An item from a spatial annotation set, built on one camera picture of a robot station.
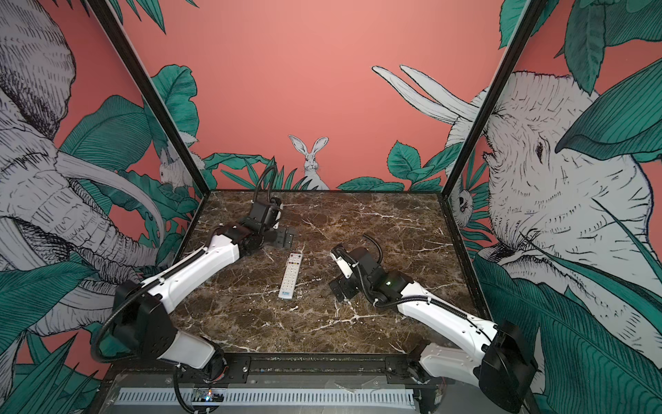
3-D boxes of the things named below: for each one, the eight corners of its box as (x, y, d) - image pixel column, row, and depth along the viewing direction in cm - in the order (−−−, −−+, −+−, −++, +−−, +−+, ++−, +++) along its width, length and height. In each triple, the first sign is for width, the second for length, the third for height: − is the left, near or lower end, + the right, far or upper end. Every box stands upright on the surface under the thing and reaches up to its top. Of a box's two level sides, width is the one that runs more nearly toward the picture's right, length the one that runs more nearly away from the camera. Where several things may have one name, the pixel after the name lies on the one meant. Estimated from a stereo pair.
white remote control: (278, 297, 90) (277, 295, 88) (290, 255, 101) (289, 252, 99) (292, 299, 90) (291, 297, 88) (302, 257, 101) (302, 254, 99)
